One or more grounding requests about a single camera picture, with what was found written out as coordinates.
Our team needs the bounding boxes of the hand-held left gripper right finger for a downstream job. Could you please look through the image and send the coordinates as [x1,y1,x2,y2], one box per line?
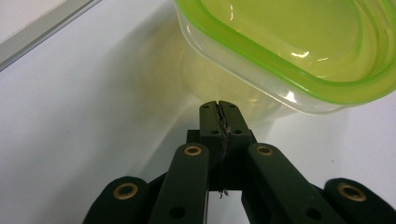
[219,100,258,191]

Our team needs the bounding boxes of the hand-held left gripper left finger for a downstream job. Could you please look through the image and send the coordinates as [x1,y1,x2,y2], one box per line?
[186,100,225,191]

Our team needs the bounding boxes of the green plastic food container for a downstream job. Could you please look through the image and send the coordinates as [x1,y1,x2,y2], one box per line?
[173,0,396,117]

